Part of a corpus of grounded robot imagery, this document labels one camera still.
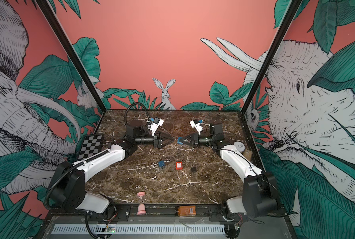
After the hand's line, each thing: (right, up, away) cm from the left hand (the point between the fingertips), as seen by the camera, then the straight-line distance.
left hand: (172, 137), depth 74 cm
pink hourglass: (-15, -36, -1) cm, 39 cm away
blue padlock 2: (+3, -2, +1) cm, 4 cm away
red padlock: (+3, -19, +17) cm, 25 cm away
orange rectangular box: (+8, -36, -2) cm, 37 cm away
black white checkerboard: (-54, -7, +22) cm, 59 cm away
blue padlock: (-8, -18, +17) cm, 26 cm away
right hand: (+5, -2, -1) cm, 5 cm away
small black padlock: (+13, -21, +17) cm, 30 cm away
